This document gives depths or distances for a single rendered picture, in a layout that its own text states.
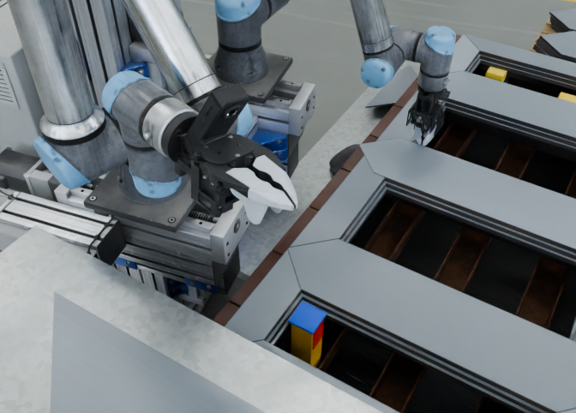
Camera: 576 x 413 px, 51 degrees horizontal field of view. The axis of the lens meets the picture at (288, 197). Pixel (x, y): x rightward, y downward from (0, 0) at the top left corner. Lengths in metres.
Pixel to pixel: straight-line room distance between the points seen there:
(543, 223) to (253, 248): 0.76
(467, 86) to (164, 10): 1.28
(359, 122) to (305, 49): 1.83
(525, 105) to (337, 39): 2.17
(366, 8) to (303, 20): 2.83
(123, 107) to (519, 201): 1.11
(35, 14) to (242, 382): 0.66
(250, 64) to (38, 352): 0.92
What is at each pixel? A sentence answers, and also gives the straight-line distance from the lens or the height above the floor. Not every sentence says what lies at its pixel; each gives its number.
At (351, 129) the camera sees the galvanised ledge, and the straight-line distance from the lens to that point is 2.11.
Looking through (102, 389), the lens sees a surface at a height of 1.07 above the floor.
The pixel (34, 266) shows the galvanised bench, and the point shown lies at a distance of 1.27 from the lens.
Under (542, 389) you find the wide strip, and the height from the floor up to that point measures 0.85.
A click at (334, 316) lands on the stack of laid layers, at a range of 1.38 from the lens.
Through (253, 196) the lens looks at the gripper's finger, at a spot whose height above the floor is 1.46.
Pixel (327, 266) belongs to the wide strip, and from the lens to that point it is 1.43.
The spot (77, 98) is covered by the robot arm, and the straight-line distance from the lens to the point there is 1.13.
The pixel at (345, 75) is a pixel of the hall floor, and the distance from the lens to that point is 3.67.
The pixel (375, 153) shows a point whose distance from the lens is 1.74.
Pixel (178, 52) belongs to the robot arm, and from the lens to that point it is 1.00.
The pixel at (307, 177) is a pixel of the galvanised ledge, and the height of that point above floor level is 0.68.
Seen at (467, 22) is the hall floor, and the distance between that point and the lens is 4.39.
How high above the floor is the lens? 1.94
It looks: 43 degrees down
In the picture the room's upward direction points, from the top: straight up
